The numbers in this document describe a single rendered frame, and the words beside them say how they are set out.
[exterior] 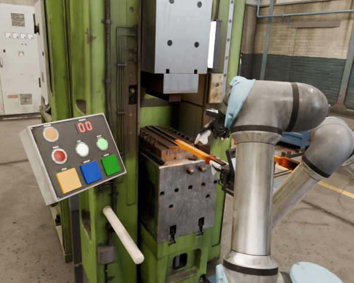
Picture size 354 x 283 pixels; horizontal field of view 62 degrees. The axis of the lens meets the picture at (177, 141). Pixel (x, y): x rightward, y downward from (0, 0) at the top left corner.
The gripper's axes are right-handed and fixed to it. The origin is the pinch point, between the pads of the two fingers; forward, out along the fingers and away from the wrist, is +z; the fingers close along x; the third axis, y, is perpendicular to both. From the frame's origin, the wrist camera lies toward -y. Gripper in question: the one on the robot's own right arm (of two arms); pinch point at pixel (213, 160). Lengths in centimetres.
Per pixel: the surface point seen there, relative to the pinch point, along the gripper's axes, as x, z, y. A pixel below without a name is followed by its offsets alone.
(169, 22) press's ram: -10, 27, -59
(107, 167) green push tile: -45.8, 10.3, -0.7
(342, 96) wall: 711, 368, 54
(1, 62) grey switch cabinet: -75, 547, -14
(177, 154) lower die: -2.3, 27.7, 5.9
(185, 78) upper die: 0.1, 27.3, -34.1
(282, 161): 34.8, -10.0, 2.7
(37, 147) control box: -71, 7, -13
